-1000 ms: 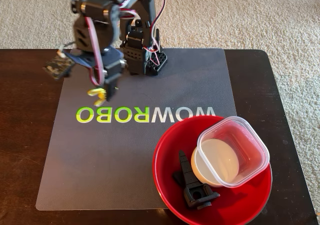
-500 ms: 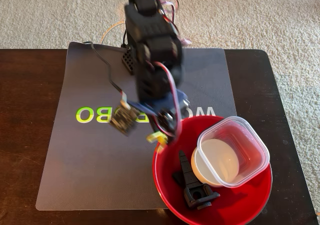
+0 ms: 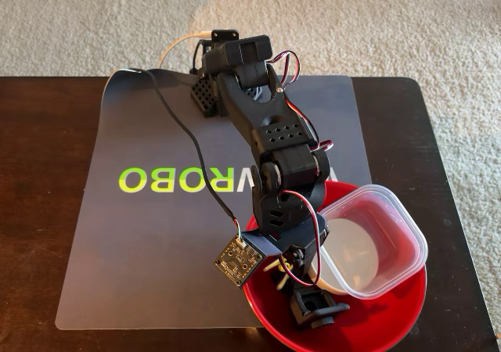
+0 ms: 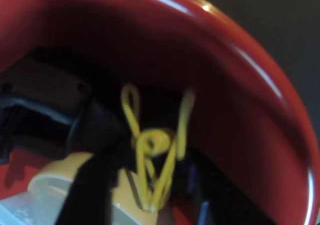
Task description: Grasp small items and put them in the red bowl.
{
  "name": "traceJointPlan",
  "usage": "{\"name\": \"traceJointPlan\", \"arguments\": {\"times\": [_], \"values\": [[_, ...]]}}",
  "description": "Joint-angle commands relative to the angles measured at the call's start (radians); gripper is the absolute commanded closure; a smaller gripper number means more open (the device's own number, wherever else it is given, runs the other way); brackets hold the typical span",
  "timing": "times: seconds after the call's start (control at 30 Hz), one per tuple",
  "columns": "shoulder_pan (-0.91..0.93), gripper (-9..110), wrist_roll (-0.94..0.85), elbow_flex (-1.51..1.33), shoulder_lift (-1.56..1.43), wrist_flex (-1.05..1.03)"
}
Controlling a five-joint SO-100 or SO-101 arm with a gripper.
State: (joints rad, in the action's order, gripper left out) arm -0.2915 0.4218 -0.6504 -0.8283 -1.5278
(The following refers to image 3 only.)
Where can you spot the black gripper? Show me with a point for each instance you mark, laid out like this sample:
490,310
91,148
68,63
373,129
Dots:
302,259

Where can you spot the black printed jaw part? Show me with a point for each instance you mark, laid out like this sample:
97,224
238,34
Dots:
313,307

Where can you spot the small white bowl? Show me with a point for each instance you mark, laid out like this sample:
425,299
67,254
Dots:
352,250

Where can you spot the clear plastic container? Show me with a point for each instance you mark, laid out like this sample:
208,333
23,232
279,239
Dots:
407,246

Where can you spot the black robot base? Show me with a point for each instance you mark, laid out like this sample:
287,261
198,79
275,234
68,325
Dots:
203,94

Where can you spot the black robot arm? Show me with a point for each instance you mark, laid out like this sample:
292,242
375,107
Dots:
274,133

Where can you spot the red bowl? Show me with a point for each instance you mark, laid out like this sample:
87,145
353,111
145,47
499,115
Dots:
372,320

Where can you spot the grey mat with WOWROBO print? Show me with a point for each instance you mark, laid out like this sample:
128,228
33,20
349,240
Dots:
137,250

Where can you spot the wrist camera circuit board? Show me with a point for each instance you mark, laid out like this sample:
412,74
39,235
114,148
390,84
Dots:
238,261

